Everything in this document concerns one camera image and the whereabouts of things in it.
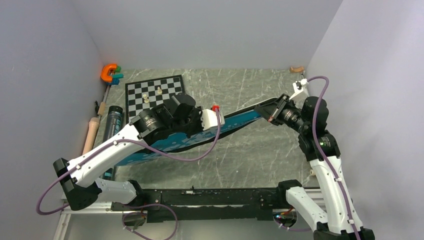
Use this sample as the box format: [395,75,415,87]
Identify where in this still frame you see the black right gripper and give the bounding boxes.
[255,93,310,134]

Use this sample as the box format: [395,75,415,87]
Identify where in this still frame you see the blue racket bag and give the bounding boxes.
[116,97,277,167]

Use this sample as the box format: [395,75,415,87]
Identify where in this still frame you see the black shuttlecock tube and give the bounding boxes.
[101,105,124,180]

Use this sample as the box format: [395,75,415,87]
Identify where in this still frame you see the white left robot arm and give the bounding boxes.
[53,93,225,211]

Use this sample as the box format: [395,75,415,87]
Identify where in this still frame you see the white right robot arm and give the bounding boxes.
[255,94,376,240]

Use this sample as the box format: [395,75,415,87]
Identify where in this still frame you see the cream chess piece front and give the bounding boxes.
[142,94,150,104]

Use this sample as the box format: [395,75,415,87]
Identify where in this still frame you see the small wooden arch block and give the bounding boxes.
[289,66,305,73]

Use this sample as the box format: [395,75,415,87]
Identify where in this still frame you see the black white chessboard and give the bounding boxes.
[125,75,185,122]

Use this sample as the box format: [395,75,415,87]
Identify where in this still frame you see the teal toy blocks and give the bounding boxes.
[110,65,124,85]

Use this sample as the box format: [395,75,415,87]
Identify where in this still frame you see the orange horseshoe magnet toy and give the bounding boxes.
[100,63,118,83]

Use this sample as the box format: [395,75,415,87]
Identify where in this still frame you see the beige wooden roller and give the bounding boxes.
[82,117,100,155]

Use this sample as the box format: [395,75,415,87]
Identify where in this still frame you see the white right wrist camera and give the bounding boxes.
[289,78,310,102]

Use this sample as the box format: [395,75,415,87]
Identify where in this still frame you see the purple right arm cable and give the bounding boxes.
[273,75,362,240]

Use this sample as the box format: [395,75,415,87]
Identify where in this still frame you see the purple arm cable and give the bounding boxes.
[35,107,223,240]
[273,75,362,240]

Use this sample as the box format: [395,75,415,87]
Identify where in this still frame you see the small tan stick handle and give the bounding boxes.
[97,101,106,117]

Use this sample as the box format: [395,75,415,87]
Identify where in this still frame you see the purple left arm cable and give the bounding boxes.
[35,107,223,240]

